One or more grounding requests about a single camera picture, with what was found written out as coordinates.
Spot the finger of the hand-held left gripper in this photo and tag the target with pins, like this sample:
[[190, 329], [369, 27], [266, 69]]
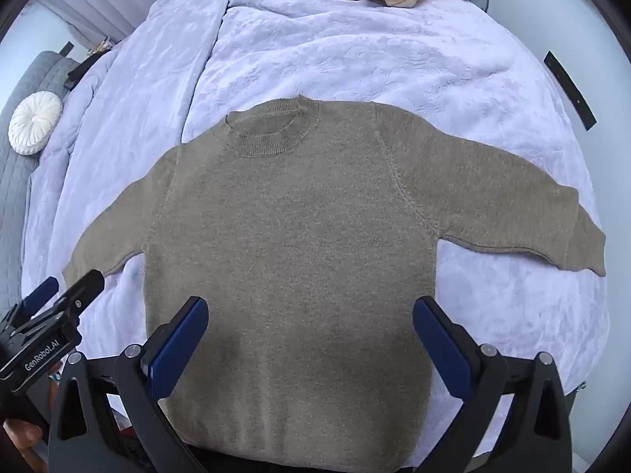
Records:
[[85, 289], [41, 291]]

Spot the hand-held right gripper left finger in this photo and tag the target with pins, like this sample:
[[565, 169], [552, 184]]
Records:
[[173, 351]]

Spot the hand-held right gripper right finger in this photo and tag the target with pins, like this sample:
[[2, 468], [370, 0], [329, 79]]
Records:
[[439, 351]]

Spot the olive knit sweater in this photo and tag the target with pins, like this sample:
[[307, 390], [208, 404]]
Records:
[[315, 276]]

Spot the person's left hand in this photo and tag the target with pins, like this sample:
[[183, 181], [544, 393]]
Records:
[[27, 441]]

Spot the grey quilted sofa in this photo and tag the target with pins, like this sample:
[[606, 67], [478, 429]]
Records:
[[22, 177]]

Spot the white round pleated cushion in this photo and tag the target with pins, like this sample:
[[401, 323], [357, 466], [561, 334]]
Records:
[[34, 122]]

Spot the lavender plush blanket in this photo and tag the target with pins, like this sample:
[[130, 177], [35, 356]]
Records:
[[345, 59]]

